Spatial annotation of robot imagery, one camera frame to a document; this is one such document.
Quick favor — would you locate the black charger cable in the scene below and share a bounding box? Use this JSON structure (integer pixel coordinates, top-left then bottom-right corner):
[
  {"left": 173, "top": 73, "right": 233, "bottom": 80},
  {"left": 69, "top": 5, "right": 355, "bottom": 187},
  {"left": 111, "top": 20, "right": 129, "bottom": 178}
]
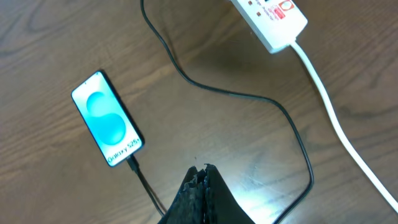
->
[{"left": 126, "top": 0, "right": 315, "bottom": 224}]

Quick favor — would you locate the white power strip cord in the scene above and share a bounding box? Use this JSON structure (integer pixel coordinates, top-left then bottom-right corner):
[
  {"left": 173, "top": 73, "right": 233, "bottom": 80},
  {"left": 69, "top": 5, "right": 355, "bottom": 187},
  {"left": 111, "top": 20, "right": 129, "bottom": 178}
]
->
[{"left": 289, "top": 40, "right": 398, "bottom": 215}]

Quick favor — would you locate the white power strip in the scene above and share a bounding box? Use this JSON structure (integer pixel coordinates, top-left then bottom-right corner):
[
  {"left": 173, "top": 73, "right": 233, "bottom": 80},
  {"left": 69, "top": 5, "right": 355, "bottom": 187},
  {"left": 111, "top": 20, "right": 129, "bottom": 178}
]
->
[{"left": 231, "top": 0, "right": 308, "bottom": 54}]

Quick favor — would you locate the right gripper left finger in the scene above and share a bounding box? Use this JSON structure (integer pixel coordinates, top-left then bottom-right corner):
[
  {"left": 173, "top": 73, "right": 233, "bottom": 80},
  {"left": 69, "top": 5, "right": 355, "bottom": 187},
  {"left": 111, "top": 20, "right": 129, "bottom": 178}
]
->
[{"left": 159, "top": 166, "right": 206, "bottom": 224}]

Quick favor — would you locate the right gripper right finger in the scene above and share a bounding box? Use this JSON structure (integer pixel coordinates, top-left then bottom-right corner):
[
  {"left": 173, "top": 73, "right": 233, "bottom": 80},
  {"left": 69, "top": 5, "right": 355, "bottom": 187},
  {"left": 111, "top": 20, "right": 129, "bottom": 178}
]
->
[{"left": 204, "top": 164, "right": 254, "bottom": 224}]

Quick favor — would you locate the blue Galaxy smartphone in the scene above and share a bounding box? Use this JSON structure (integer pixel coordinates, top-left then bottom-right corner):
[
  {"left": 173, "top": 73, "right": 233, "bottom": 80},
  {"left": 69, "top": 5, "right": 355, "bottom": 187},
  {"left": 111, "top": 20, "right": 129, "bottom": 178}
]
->
[{"left": 71, "top": 70, "right": 145, "bottom": 167}]

